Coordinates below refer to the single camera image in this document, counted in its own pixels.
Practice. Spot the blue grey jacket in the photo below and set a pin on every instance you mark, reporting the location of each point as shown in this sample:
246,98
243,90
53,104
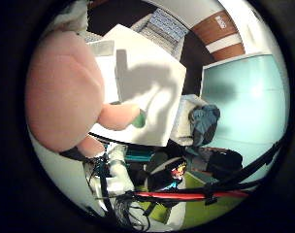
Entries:
204,124

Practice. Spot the pink pig plush toy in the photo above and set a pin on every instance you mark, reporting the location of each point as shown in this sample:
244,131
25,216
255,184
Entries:
63,90

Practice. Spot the teal storage bins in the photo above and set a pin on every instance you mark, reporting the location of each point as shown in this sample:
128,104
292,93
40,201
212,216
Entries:
137,155

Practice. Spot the black bag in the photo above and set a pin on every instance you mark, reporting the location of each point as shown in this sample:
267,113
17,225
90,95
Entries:
225,163

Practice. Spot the white keyboard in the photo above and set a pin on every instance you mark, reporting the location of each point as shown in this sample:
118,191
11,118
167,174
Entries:
163,29

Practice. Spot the green broccoli plush toy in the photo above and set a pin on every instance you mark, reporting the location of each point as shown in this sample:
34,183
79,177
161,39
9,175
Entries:
139,120

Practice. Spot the small colourful toy figure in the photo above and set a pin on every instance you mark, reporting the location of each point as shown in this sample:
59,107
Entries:
178,171

